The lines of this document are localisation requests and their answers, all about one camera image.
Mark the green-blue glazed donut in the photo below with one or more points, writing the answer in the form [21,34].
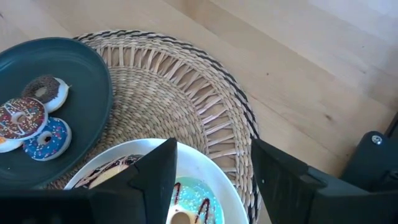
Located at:
[192,196]

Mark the brown glazed sprinkled donut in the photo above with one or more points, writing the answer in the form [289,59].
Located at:
[31,115]

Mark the white plate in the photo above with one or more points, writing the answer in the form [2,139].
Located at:
[192,161]

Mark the dark teal plate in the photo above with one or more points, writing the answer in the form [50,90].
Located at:
[84,93]

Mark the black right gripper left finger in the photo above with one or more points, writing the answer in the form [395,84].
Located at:
[140,199]

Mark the blue sprinkled donut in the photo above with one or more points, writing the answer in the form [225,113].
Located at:
[59,140]

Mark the round woven straw placemat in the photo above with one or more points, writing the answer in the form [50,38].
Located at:
[161,99]

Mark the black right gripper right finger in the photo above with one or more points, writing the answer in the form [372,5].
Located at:
[298,199]

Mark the chocolate sprinkle donut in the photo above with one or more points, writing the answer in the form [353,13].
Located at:
[46,84]

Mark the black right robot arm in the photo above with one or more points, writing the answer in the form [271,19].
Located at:
[367,161]

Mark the chocolate drizzled pale donut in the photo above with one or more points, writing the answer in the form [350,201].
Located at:
[109,171]

